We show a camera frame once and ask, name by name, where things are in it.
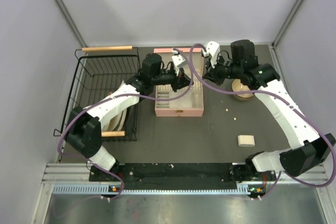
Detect grey slotted cable duct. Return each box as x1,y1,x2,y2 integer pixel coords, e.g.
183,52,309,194
52,183,261,196

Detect brown ceramic bowl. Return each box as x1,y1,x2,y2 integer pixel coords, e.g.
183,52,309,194
231,79,255,101

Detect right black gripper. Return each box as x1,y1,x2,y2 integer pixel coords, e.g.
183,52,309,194
202,53,243,87

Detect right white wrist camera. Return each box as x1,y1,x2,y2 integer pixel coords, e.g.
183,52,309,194
202,41,220,68

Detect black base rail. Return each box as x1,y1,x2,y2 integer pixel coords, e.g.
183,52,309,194
89,162,276,189

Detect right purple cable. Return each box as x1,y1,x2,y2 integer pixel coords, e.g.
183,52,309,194
189,44,336,200

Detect small beige pillow block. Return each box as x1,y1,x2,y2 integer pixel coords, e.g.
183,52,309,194
237,135,255,147

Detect purple cable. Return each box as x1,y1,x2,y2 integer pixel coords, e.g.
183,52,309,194
189,44,336,200
57,47,195,200

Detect black wire basket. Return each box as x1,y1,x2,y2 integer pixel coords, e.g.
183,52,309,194
53,47,140,137

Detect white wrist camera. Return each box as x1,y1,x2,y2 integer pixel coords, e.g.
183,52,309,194
172,48,187,76
202,41,220,68

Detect cream dark rimmed plate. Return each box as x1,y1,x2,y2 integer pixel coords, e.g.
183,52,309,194
109,79,132,132

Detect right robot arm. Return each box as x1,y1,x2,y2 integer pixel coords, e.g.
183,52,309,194
202,39,335,180

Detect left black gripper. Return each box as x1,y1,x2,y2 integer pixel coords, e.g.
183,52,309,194
151,66,193,92

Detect pink jewelry box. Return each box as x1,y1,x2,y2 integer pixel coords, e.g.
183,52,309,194
153,48,204,117

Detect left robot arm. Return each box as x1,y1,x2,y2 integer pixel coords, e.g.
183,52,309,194
62,50,193,180

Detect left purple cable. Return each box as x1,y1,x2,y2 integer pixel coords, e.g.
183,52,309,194
57,47,195,200

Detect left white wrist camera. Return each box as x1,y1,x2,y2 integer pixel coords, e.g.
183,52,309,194
172,48,187,76

